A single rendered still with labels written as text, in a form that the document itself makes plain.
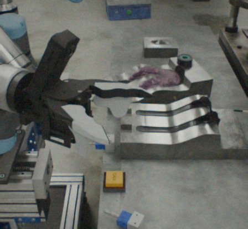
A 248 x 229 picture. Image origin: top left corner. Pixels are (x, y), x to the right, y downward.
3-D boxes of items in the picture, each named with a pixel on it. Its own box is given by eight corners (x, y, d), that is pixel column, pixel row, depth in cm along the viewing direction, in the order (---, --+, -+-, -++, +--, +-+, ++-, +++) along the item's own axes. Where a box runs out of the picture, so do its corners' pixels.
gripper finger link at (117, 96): (145, 112, 58) (91, 114, 56) (148, 81, 55) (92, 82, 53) (149, 121, 55) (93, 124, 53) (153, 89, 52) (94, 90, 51)
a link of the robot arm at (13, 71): (15, 58, 57) (-21, 74, 51) (37, 63, 56) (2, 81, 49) (19, 97, 61) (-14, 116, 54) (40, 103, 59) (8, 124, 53)
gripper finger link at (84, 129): (108, 172, 43) (81, 135, 50) (110, 134, 41) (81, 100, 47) (86, 178, 42) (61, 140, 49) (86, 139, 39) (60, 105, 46)
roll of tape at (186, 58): (192, 67, 169) (192, 61, 167) (176, 66, 170) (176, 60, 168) (192, 60, 175) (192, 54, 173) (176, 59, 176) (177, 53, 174)
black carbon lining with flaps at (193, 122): (135, 136, 132) (136, 117, 127) (135, 112, 145) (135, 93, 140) (223, 136, 132) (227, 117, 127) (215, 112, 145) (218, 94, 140)
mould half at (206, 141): (120, 159, 131) (120, 133, 124) (121, 119, 153) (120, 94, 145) (247, 159, 131) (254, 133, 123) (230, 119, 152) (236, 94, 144)
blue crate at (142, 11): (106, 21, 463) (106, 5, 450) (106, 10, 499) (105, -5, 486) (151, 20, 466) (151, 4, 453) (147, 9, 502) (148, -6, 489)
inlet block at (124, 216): (101, 221, 108) (100, 211, 105) (108, 209, 112) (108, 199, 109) (137, 238, 104) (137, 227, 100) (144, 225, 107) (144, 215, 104)
